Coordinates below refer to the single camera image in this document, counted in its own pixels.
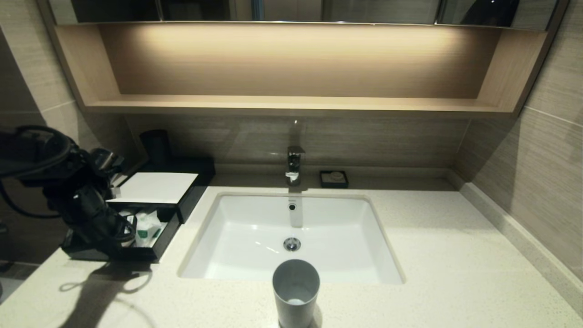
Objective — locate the grey tumbler cup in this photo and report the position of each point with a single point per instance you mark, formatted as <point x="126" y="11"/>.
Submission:
<point x="296" y="282"/>

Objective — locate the chrome sink drain stopper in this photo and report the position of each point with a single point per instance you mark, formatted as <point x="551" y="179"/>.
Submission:
<point x="292" y="244"/>

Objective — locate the small white packet green label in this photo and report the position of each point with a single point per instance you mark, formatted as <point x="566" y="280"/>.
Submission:
<point x="159" y="237"/>

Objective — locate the chrome sink faucet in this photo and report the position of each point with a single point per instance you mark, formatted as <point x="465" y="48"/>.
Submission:
<point x="294" y="164"/>

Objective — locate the black soap dish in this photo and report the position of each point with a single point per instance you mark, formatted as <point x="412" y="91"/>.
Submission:
<point x="324" y="182"/>

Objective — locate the white ceramic sink basin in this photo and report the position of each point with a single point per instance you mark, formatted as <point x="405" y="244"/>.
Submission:
<point x="246" y="246"/>

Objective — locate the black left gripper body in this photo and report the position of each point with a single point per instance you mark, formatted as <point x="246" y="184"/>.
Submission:
<point x="100" y="230"/>

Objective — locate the square white sachet green label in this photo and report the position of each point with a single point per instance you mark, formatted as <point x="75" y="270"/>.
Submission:
<point x="146" y="225"/>

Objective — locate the black cylindrical cup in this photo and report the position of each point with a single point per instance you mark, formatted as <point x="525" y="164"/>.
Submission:
<point x="156" y="146"/>

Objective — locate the mirror cabinet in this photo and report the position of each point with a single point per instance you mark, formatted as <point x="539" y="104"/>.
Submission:
<point x="364" y="11"/>

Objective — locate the black box drawer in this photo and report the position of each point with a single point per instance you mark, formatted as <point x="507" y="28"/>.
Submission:
<point x="155" y="255"/>

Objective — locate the black tray box white lid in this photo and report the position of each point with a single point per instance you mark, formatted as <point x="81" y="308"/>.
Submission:
<point x="159" y="187"/>

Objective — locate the beige soap bar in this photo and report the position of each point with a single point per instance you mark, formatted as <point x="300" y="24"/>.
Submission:
<point x="337" y="175"/>

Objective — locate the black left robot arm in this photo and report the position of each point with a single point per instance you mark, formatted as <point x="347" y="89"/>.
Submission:
<point x="59" y="168"/>

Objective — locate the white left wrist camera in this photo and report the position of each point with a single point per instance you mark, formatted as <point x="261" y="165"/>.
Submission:
<point x="115" y="191"/>

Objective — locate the wooden wall shelf niche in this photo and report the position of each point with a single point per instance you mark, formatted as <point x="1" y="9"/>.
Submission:
<point x="291" y="105"/>

